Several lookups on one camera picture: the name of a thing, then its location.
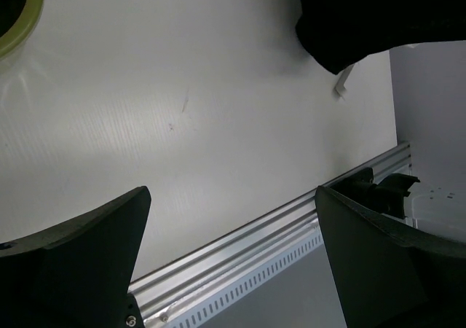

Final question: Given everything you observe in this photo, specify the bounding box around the olive green plastic basket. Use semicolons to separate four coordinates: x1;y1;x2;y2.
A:
1;0;44;60

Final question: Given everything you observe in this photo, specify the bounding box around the aluminium frame rail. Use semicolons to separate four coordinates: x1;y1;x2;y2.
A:
128;141;412;325

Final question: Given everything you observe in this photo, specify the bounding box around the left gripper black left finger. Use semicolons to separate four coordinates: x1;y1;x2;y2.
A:
1;187;151;327

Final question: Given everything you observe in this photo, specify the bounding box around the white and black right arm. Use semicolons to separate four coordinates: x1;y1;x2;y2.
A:
404;179;465;243

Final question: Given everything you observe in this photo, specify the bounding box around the silver and white clothes rack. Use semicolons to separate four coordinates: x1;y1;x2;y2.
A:
334;64;355;98

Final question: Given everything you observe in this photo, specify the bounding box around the black tank top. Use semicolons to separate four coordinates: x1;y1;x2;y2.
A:
296;0;465;74

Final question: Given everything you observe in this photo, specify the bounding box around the white slotted cable duct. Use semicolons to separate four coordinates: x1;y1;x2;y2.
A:
167;228;323;327

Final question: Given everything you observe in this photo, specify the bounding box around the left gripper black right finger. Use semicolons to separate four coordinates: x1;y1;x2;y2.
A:
315;186;465;327

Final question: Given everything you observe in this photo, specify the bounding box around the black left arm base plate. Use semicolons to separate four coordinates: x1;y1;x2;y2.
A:
118;293;145;328

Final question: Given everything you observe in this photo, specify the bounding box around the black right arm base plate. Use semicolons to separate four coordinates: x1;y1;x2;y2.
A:
330;167;374;200

